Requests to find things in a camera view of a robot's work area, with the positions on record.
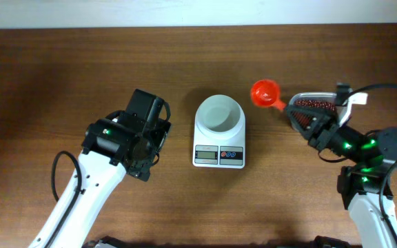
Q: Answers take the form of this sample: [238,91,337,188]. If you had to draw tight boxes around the clear plastic bean container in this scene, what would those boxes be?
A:
[287,92,349,134]

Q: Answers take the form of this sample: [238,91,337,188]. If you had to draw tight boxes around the red plastic measuring scoop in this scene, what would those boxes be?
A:
[250,79,287,112]

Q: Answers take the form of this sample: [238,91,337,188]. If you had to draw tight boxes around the red beans in container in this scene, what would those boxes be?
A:
[292,99,337,129]

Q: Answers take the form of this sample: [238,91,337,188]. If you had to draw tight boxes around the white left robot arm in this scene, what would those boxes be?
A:
[30,89,246,247]

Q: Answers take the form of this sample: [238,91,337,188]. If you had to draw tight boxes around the white digital kitchen scale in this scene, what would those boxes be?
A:
[192,103,247,169]

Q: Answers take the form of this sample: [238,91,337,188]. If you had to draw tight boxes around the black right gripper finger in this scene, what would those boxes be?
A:
[286,115,318,138]
[285,105,333,121]

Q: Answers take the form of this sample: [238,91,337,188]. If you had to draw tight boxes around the black right camera cable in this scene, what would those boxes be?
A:
[317,83,397,248]

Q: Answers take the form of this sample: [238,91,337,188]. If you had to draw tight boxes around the white round bowl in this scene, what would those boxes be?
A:
[195,94,245,139]

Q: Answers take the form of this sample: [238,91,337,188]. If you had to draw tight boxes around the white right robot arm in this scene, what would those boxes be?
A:
[284,105,397,247]

